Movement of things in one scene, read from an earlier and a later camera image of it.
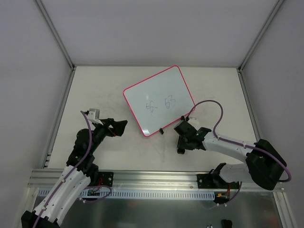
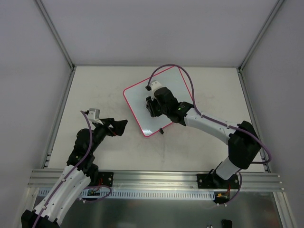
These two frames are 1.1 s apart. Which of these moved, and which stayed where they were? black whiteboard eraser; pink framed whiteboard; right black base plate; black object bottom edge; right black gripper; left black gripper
Moved: right black gripper; black whiteboard eraser
Stayed: pink framed whiteboard; right black base plate; left black gripper; black object bottom edge
